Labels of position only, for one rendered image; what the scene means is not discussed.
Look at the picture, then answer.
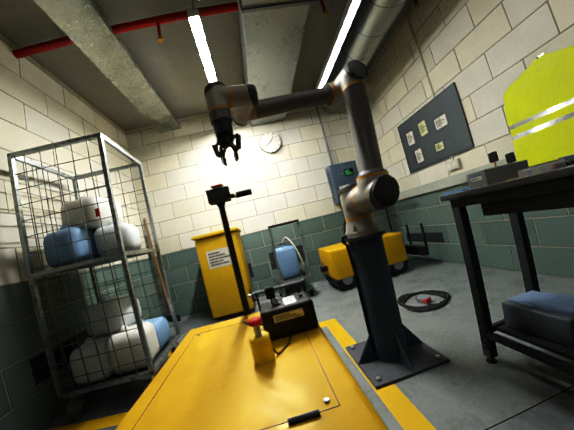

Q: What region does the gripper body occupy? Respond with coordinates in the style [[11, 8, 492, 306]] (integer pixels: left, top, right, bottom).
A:
[[211, 114, 235, 146]]

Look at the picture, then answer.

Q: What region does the black tiller head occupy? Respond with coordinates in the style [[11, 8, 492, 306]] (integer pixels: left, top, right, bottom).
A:
[[205, 185, 233, 207]]

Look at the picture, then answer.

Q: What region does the yellow emergency stop box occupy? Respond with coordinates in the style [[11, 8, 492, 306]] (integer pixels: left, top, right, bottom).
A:
[[249, 332, 276, 366]]

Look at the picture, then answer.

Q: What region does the yellow tow tractor body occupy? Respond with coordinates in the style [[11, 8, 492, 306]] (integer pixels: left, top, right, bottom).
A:
[[48, 317, 436, 430]]

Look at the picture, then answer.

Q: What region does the ceiling light strip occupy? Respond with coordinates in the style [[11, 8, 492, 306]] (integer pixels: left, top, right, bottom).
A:
[[316, 0, 364, 90], [186, 8, 220, 85]]

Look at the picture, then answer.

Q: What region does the yellow bin with label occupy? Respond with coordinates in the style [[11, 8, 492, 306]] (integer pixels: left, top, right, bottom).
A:
[[191, 227, 255, 320]]

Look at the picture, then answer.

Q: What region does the blue canister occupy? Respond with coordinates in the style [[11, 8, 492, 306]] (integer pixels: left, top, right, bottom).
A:
[[274, 244, 303, 280], [42, 225, 97, 268], [142, 315, 172, 346]]

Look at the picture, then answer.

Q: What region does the grey hand truck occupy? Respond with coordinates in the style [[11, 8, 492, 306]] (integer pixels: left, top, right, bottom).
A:
[[267, 219, 320, 298]]

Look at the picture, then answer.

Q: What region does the red sprinkler pipe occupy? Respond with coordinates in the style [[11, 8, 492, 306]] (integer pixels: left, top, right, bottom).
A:
[[11, 1, 241, 60]]

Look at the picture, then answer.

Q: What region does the white canister with red label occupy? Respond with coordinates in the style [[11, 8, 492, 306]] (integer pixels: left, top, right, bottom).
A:
[[60, 195, 124, 231]]

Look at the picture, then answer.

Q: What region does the yellow wheeled machine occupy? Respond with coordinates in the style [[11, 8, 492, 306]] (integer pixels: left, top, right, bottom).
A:
[[317, 230, 409, 292]]

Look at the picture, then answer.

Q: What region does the black control box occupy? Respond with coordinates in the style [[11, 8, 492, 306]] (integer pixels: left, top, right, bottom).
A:
[[259, 296, 320, 342]]

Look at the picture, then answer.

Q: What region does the dark notice board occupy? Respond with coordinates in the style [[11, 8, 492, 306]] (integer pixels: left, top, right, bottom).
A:
[[397, 82, 476, 175]]

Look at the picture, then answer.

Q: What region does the black pallet fork attachment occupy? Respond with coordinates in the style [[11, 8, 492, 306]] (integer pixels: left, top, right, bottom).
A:
[[403, 222, 446, 257]]

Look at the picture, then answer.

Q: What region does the grey flat box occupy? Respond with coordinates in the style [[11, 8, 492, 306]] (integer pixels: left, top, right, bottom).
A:
[[466, 160, 543, 189]]

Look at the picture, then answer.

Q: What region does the black metal workbench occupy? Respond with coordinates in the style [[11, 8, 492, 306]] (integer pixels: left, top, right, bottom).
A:
[[439, 170, 574, 365]]

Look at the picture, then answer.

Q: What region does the yellow reflective safety vest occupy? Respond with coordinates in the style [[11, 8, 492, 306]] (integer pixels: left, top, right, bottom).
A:
[[502, 52, 574, 168]]

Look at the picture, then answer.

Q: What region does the blue grey storage box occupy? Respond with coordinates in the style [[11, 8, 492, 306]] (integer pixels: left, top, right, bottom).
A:
[[501, 289, 574, 349]]

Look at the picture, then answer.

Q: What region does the white round wall clock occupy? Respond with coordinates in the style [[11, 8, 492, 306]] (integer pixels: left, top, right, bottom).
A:
[[258, 131, 283, 155]]

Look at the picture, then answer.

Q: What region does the blue wall charger box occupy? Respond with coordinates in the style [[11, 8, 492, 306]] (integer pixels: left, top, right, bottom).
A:
[[325, 160, 360, 207]]

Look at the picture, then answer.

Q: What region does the wooden broom handle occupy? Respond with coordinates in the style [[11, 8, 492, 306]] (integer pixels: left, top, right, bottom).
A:
[[142, 218, 173, 315]]

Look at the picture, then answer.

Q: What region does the grey wire roll cage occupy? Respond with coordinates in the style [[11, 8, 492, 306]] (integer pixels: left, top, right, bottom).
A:
[[6, 132, 182, 402]]

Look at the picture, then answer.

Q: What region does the silver ventilation duct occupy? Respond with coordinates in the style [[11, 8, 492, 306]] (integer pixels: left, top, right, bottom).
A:
[[344, 0, 409, 69]]

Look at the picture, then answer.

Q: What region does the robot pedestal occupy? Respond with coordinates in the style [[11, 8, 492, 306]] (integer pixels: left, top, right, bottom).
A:
[[341, 232, 451, 390]]

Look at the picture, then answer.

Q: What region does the black coiled cable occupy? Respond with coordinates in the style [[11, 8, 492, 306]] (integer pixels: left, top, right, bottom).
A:
[[397, 289, 452, 313]]

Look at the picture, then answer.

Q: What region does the black hood handle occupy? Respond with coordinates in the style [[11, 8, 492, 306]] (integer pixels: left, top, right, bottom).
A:
[[287, 409, 322, 428]]

